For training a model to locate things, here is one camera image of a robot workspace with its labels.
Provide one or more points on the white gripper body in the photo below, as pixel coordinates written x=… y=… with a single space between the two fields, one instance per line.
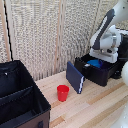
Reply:
x=104 y=56

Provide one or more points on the blue plastic bowl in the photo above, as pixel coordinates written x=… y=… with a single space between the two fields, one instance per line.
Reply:
x=95 y=63

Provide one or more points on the black air fryer drawer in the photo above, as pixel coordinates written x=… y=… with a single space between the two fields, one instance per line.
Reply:
x=95 y=76

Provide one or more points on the dark blue book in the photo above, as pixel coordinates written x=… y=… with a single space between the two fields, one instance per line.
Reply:
x=73 y=76

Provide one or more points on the red plastic cup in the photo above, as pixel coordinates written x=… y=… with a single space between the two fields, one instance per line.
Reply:
x=62 y=93

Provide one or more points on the woven rattan folding screen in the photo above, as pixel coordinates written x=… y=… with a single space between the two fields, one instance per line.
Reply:
x=40 y=33

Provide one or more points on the black fabric storage box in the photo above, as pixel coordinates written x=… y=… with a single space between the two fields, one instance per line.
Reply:
x=20 y=100

